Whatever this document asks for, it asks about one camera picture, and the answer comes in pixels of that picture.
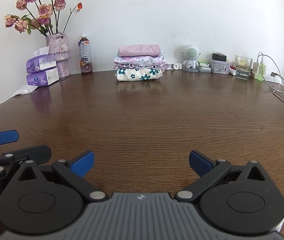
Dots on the pink mesh garment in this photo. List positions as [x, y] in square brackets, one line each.
[139, 50]

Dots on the purple floral folded garment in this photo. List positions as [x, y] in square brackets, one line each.
[139, 61]

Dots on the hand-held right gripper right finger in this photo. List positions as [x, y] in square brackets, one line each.
[200, 162]

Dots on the white robot speaker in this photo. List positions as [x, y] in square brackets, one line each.
[191, 52]

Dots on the brown tea bottle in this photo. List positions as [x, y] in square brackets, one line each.
[85, 55]

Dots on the black charger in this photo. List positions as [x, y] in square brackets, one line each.
[219, 57]

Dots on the small green white box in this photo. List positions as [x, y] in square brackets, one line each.
[204, 69]

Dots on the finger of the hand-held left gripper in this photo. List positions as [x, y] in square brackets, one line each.
[3, 138]
[31, 153]

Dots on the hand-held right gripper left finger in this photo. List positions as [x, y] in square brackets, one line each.
[83, 164]

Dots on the green spray bottle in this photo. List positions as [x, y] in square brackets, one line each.
[261, 71]

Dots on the white teal-flowered folded garment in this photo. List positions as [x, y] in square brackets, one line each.
[137, 75]

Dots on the dried rose bouquet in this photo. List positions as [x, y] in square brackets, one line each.
[44, 10]

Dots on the pink textured vase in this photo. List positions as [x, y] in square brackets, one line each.
[58, 45]

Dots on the white plastic strip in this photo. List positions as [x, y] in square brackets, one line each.
[175, 66]

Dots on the glass cup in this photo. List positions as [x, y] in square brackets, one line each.
[244, 68]

